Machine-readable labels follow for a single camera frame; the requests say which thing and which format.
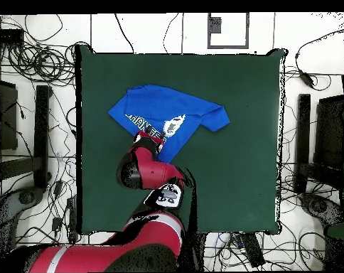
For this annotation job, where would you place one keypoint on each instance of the blue shirt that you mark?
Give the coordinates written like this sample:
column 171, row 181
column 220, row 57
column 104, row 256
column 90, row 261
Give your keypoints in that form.
column 160, row 105

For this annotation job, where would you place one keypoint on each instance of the flat black box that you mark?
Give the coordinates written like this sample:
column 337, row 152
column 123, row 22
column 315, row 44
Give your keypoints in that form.
column 5, row 35

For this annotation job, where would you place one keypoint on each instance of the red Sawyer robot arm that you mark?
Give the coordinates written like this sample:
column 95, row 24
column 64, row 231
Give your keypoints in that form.
column 149, row 170

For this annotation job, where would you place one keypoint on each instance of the black power strip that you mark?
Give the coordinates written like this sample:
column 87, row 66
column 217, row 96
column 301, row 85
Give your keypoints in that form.
column 253, row 250
column 72, row 219

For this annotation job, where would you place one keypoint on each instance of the black power adapter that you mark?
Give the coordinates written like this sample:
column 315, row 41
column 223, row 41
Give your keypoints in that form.
column 306, row 78

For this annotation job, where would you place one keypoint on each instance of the black equipment box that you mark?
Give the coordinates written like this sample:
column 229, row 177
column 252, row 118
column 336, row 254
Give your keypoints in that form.
column 5, row 119
column 329, row 133

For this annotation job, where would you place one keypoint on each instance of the grey square floor frame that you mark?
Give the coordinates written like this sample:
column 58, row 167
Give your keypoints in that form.
column 228, row 46

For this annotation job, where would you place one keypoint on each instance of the dark green table cloth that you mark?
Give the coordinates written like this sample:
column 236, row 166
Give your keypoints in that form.
column 231, row 184

